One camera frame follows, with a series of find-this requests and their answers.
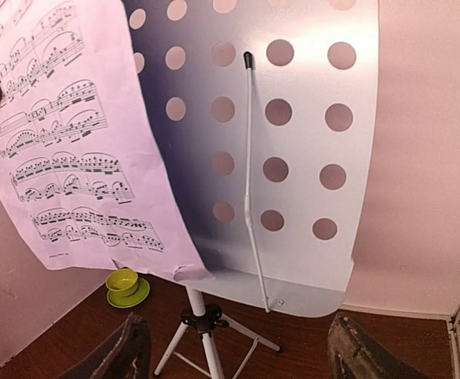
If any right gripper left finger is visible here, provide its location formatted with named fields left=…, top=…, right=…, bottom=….
left=58, top=313, right=151, bottom=379

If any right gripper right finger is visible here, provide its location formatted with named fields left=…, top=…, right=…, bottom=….
left=327, top=313, right=426, bottom=379

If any lilac sheet music page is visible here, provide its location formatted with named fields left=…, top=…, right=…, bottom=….
left=0, top=1, right=208, bottom=281

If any white perforated music stand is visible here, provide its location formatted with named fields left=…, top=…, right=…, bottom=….
left=125, top=1, right=380, bottom=378

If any green bowl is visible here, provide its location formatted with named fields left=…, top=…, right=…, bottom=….
left=105, top=268, right=139, bottom=297

